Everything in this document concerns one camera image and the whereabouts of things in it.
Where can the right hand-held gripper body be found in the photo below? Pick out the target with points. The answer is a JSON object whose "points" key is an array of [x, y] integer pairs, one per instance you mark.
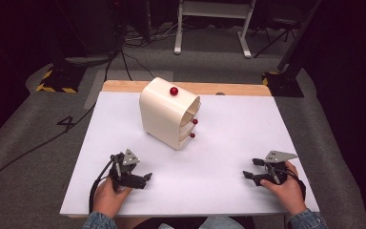
{"points": [[274, 168]]}

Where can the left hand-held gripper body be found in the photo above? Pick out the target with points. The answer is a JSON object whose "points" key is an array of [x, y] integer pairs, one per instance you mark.
{"points": [[127, 173]]}

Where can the cream mini drawer cabinet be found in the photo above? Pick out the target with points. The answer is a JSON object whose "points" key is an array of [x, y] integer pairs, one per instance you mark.
{"points": [[160, 117]]}

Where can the person's right hand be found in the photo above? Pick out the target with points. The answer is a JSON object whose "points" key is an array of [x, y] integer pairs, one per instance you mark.
{"points": [[286, 194]]}

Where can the person's left hand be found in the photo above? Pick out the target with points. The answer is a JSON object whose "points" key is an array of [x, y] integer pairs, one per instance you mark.
{"points": [[109, 198]]}

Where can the white table sheet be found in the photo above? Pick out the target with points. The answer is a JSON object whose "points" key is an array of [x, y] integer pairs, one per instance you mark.
{"points": [[235, 152]]}

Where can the person's lap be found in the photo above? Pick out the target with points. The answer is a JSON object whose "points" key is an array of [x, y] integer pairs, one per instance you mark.
{"points": [[203, 223]]}

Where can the hazard-striped black stand base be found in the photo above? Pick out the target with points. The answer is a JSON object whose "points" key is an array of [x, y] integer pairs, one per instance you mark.
{"points": [[284, 84], [60, 79]]}

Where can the red ball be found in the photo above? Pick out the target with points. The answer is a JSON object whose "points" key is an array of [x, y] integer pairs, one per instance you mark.
{"points": [[173, 91]]}

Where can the black tripod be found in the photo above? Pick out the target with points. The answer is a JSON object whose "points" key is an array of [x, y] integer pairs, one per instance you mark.
{"points": [[274, 35]]}

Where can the black slanted stand pole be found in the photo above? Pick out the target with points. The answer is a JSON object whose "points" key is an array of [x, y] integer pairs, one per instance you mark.
{"points": [[298, 38]]}

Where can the white desk frame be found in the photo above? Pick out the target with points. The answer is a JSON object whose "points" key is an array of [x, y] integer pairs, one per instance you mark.
{"points": [[214, 9]]}

